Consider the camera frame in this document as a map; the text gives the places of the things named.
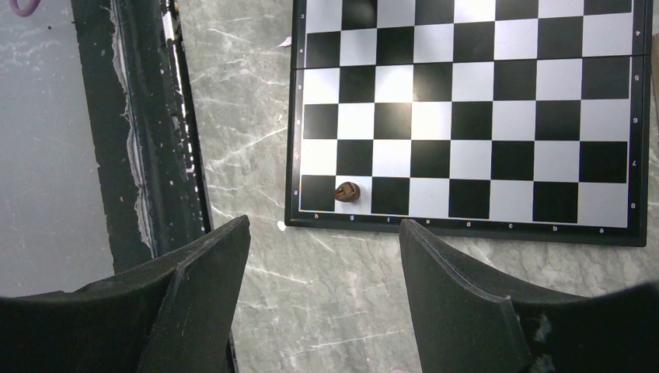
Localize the black and white chessboard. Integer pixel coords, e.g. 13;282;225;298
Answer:
284;0;654;246

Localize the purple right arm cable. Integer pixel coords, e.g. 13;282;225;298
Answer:
7;0;41;18

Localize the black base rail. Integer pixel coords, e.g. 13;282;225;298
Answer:
71;0;212;273

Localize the dark brown chess piece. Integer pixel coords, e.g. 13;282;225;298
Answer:
334;182;361;203

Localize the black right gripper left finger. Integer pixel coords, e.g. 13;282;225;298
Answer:
1;215;250;372

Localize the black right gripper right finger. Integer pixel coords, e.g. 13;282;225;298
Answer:
399;219;658;372

